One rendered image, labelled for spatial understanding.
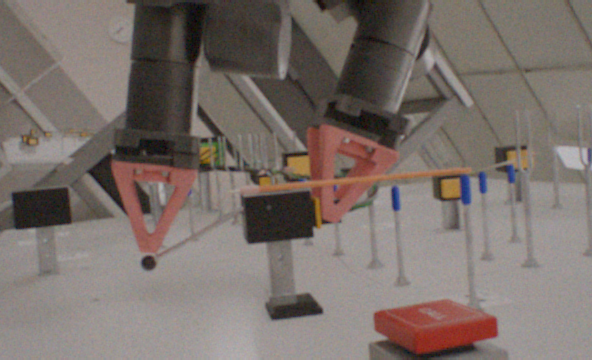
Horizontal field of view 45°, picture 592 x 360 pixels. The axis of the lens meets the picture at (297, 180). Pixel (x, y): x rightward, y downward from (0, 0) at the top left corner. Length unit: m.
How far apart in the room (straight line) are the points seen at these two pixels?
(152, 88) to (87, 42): 7.60
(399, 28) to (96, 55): 7.62
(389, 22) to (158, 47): 0.19
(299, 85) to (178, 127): 1.14
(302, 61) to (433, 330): 1.36
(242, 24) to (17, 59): 7.57
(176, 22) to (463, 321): 0.33
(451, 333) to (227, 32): 0.30
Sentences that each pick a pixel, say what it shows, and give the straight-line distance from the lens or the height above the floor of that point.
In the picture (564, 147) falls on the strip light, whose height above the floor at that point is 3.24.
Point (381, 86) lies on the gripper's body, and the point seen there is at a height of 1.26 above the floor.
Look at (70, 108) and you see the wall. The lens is 8.14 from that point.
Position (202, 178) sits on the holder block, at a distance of 1.39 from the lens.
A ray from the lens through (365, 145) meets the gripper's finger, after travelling 0.59.
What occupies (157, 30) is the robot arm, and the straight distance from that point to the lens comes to 0.58.
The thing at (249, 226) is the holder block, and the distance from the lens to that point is 0.59.
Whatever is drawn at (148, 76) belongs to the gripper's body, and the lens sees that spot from 0.58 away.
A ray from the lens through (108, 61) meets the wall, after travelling 8.19.
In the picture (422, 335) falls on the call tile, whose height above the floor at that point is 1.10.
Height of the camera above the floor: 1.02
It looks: 13 degrees up
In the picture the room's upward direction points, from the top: 48 degrees clockwise
